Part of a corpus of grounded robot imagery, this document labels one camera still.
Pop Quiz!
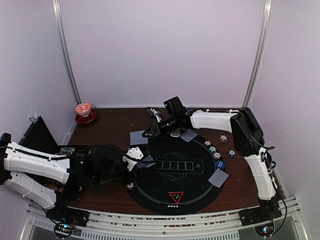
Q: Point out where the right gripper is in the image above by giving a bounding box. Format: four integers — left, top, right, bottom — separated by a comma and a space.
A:
142, 114, 179, 138

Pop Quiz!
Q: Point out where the clear acrylic dealer button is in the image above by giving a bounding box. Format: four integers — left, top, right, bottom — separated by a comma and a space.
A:
170, 132, 181, 138

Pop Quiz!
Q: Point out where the blue playing card deck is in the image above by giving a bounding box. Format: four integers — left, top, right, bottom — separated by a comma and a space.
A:
140, 154, 155, 168

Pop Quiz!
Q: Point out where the playing card top seat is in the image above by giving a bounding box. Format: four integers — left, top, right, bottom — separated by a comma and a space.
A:
180, 129, 198, 143

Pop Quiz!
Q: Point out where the green chip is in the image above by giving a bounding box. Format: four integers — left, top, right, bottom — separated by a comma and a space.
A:
208, 145, 217, 154

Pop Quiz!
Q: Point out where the blue white chip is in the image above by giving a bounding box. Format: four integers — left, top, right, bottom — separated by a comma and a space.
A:
212, 152, 222, 160

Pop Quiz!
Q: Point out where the red triangle marker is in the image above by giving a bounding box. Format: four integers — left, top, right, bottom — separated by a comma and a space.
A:
168, 191, 185, 205

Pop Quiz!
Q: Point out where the blue round blind button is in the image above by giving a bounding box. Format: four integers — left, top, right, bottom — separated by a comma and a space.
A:
215, 160, 226, 170

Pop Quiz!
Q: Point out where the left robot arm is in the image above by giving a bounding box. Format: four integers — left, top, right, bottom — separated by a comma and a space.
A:
0, 133, 136, 222

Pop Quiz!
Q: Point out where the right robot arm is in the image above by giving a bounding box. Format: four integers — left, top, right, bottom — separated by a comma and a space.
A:
142, 96, 282, 225

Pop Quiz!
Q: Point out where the red patterned bowl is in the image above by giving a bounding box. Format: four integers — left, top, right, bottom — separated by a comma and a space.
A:
74, 102, 92, 117

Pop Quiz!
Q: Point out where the round black poker mat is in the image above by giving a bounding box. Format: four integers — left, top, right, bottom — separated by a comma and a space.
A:
126, 134, 226, 215

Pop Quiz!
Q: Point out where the black white chip stack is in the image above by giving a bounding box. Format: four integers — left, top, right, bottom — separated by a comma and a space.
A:
219, 134, 228, 143

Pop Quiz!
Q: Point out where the black poker chip case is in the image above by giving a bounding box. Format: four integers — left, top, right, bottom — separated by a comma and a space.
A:
19, 116, 85, 200

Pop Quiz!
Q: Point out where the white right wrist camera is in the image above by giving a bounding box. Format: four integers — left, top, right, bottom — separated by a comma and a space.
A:
146, 107, 165, 123

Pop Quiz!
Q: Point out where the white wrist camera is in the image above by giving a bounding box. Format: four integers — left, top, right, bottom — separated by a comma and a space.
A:
122, 147, 144, 172
146, 107, 165, 123

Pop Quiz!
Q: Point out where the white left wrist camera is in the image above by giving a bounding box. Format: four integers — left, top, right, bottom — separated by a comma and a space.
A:
122, 147, 144, 172

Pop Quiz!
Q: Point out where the front aluminium rail base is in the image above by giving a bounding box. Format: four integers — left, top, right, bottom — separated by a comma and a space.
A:
22, 196, 301, 240

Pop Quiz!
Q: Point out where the right aluminium frame post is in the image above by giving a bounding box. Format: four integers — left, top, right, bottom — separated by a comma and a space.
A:
242, 0, 274, 107

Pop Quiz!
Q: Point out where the aluminium frame post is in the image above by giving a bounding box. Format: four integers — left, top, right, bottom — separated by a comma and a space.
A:
242, 0, 274, 107
52, 0, 81, 104

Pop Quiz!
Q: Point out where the left aluminium frame post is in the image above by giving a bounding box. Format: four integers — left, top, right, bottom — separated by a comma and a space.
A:
52, 0, 81, 104

